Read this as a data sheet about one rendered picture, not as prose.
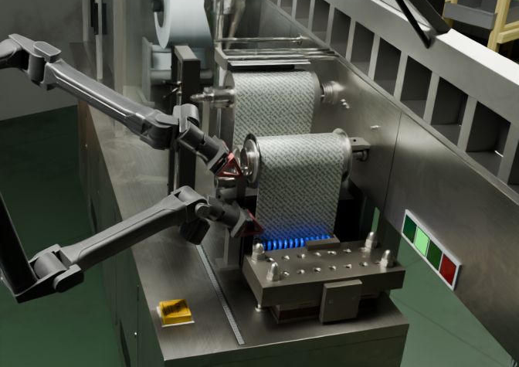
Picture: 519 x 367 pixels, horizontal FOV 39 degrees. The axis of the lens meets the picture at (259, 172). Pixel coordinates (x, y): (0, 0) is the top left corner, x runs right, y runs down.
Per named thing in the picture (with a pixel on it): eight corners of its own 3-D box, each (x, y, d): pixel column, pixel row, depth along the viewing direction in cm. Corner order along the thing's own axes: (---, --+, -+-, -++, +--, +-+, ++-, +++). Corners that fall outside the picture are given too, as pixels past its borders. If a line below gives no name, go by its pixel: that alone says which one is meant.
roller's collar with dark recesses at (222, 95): (208, 103, 213) (208, 83, 210) (227, 103, 215) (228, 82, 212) (213, 112, 208) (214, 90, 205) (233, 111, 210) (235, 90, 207)
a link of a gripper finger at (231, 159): (235, 190, 189) (210, 171, 184) (228, 178, 195) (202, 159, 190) (253, 171, 188) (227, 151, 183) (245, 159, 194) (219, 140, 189)
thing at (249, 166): (247, 149, 189) (248, 178, 190) (255, 149, 189) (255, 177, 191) (239, 145, 196) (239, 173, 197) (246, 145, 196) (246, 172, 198)
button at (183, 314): (158, 309, 190) (159, 301, 189) (184, 305, 192) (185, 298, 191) (164, 325, 184) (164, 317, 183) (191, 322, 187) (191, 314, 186)
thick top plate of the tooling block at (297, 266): (242, 271, 196) (243, 253, 194) (375, 256, 209) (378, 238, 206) (260, 307, 183) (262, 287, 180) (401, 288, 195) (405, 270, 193)
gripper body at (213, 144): (214, 174, 185) (192, 158, 181) (203, 156, 193) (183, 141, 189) (230, 154, 184) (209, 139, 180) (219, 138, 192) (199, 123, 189)
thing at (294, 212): (252, 248, 199) (257, 188, 191) (331, 239, 207) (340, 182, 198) (252, 249, 199) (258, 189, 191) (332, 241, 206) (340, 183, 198)
